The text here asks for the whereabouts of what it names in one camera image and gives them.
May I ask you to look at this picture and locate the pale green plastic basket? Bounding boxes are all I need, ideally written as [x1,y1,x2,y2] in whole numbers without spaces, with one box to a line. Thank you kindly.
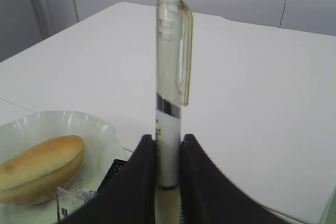
[319,188,336,224]

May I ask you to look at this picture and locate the blue white retractable pen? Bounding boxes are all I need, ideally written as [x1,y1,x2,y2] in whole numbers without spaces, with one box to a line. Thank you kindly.
[76,187,97,201]

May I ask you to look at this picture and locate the oblong golden bread roll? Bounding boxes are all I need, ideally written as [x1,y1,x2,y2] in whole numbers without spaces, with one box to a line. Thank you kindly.
[1,135,86,206]

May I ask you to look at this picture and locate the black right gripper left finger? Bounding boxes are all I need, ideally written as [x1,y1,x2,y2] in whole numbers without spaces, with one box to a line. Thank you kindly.
[60,135,158,223]

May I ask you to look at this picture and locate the clear plastic ruler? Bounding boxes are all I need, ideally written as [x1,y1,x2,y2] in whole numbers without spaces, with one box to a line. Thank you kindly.
[56,187,85,222]

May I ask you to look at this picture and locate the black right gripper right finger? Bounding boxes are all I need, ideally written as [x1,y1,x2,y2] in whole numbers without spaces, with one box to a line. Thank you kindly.
[179,134,286,224]

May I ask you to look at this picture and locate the pale green wavy glass plate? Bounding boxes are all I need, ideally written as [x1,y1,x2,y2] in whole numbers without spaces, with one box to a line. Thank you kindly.
[1,111,128,224]

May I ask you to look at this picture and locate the beige retractable pen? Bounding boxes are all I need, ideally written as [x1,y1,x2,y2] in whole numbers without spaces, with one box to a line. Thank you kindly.
[155,0,194,190]

